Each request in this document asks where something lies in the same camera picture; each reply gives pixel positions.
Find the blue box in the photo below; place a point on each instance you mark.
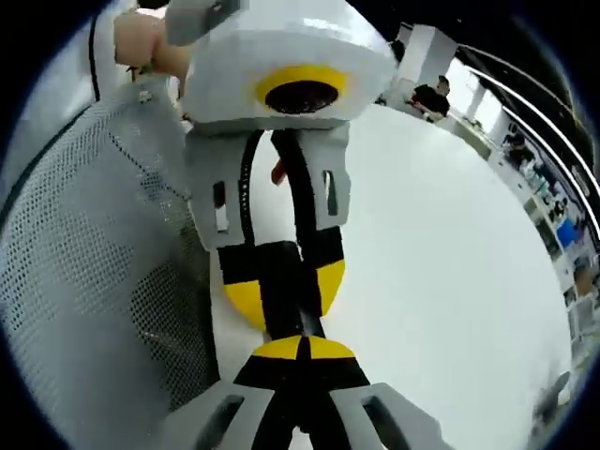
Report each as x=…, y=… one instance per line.
x=568, y=232

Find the black remote control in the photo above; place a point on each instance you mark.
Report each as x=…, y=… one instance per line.
x=281, y=290

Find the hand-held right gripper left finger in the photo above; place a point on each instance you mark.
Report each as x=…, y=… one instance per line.
x=262, y=375

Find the white ceiling light strip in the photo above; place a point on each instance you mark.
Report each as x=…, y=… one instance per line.
x=539, y=108
x=529, y=136

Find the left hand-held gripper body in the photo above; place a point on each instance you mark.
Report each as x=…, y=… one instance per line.
x=290, y=42

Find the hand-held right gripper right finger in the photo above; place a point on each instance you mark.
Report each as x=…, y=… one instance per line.
x=342, y=375

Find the person's left hand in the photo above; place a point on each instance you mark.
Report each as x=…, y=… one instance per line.
x=140, y=42

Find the long white counter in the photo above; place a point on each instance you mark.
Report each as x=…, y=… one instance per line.
x=520, y=187

